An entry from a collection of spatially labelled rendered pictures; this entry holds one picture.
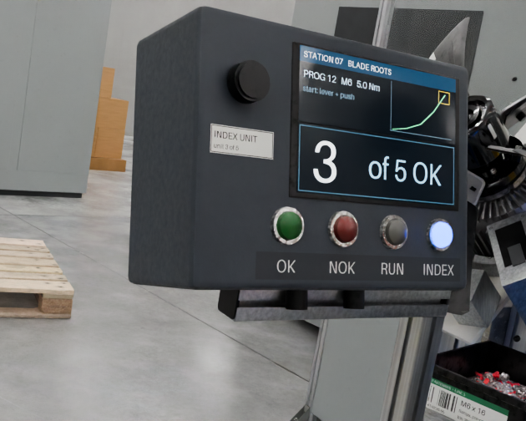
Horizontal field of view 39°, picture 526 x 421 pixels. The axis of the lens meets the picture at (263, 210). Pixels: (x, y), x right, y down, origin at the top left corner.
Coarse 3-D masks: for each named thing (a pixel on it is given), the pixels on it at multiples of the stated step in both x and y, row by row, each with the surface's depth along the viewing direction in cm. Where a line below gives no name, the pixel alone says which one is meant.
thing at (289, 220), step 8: (280, 208) 52; (288, 208) 52; (272, 216) 52; (280, 216) 52; (288, 216) 52; (296, 216) 52; (272, 224) 52; (280, 224) 51; (288, 224) 51; (296, 224) 52; (272, 232) 52; (280, 232) 52; (288, 232) 51; (296, 232) 52; (280, 240) 52; (288, 240) 52; (296, 240) 52
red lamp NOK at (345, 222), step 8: (336, 216) 55; (344, 216) 55; (352, 216) 55; (328, 224) 54; (336, 224) 54; (344, 224) 54; (352, 224) 55; (328, 232) 54; (336, 232) 54; (344, 232) 54; (352, 232) 55; (336, 240) 54; (344, 240) 54; (352, 240) 55
